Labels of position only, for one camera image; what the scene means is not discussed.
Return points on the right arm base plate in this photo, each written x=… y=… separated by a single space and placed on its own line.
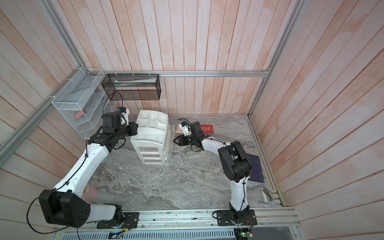
x=245 y=218

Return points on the dark purple notebook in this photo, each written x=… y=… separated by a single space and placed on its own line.
x=256 y=173

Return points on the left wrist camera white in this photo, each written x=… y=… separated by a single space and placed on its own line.
x=124 y=115

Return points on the left aluminium frame bar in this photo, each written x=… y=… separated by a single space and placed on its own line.
x=20 y=135

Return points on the white stapler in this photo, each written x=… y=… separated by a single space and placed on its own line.
x=267 y=196

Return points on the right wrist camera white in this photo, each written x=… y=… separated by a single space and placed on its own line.
x=185 y=128

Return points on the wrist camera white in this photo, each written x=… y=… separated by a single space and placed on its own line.
x=185 y=128
x=124 y=115

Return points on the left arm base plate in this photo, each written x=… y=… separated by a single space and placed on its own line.
x=124 y=220

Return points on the white wire mesh shelf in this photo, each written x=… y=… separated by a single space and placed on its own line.
x=83 y=93

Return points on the black wire mesh basket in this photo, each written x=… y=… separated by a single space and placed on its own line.
x=132 y=87

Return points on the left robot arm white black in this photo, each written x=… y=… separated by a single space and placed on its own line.
x=64 y=204

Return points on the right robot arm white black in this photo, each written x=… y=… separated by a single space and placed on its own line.
x=234 y=162

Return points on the horizontal aluminium frame bar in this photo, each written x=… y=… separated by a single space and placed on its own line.
x=193 y=74

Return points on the aluminium mounting rail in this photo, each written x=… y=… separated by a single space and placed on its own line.
x=203 y=219

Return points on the beige postcard red text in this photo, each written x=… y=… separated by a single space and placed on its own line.
x=179 y=129

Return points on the white plastic drawer organizer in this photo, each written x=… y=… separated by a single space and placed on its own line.
x=152 y=143

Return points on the pink eraser block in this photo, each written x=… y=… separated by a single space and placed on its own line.
x=79 y=114

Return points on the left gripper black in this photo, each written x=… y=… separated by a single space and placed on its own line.
x=134 y=130

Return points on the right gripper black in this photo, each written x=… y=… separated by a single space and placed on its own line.
x=181 y=138

